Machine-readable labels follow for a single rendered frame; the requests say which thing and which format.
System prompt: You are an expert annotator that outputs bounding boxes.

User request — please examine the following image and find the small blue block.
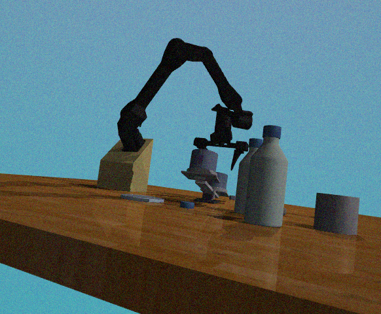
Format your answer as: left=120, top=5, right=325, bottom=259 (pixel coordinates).
left=180, top=201, right=194, bottom=209

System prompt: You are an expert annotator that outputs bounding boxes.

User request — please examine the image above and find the grey round dish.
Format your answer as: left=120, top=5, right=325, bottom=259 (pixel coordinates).
left=121, top=194, right=164, bottom=203

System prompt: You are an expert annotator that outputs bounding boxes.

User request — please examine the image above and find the grey bottle with dark blue cap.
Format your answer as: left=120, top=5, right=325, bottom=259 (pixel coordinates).
left=244, top=125, right=288, bottom=227
left=234, top=138, right=263, bottom=214

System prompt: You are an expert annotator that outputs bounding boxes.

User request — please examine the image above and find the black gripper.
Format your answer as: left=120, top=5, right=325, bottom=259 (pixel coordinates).
left=193, top=123, right=249, bottom=171

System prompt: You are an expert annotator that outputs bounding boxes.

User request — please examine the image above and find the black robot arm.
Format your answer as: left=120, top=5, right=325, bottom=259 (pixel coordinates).
left=117, top=38, right=253, bottom=152

